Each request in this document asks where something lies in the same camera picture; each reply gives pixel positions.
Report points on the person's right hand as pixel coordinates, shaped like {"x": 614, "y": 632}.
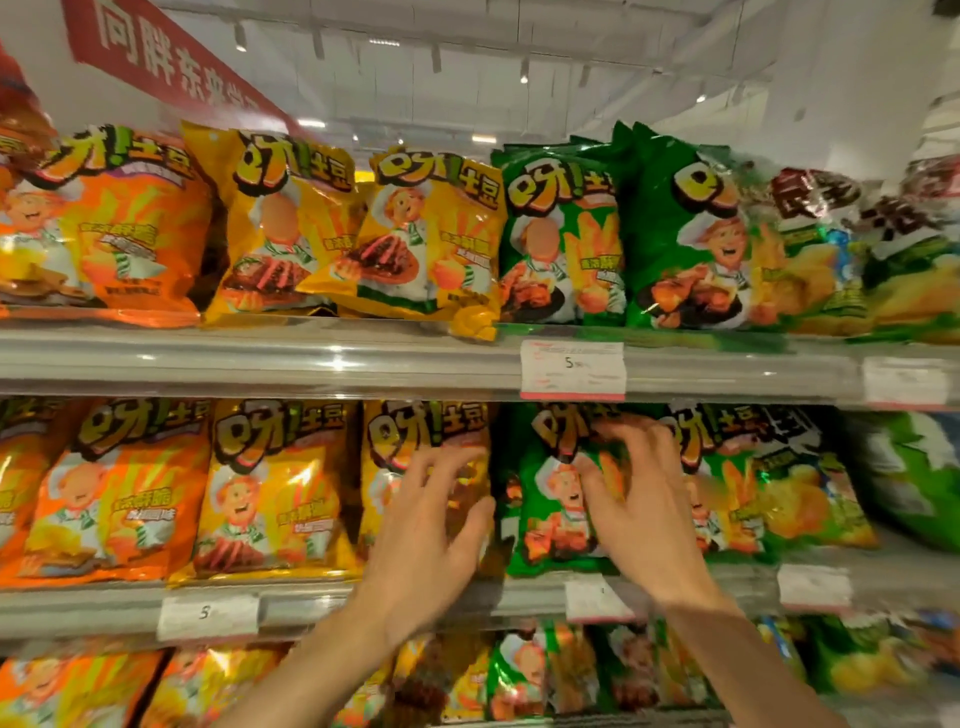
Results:
{"x": 652, "y": 532}

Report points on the person's left hand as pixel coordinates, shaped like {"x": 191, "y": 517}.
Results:
{"x": 420, "y": 570}

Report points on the green potato stick bag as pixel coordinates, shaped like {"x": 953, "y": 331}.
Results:
{"x": 547, "y": 540}

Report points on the yellow chef-print chips bag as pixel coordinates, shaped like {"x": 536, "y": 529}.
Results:
{"x": 300, "y": 510}
{"x": 390, "y": 450}

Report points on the grey metal store shelf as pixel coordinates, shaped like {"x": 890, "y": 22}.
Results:
{"x": 300, "y": 360}

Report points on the green chip bags group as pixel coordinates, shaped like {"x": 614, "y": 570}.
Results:
{"x": 675, "y": 247}

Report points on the frog chip bags group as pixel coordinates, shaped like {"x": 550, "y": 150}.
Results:
{"x": 900, "y": 292}

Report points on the orange chip bags group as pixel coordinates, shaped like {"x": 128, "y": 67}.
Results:
{"x": 150, "y": 240}

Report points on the white price label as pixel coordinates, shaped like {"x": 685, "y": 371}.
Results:
{"x": 596, "y": 598}
{"x": 906, "y": 382}
{"x": 814, "y": 587}
{"x": 208, "y": 617}
{"x": 573, "y": 370}

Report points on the red white aisle sign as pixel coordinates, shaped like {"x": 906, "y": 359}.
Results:
{"x": 930, "y": 176}

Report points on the red hanging banner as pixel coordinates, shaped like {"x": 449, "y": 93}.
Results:
{"x": 150, "y": 52}

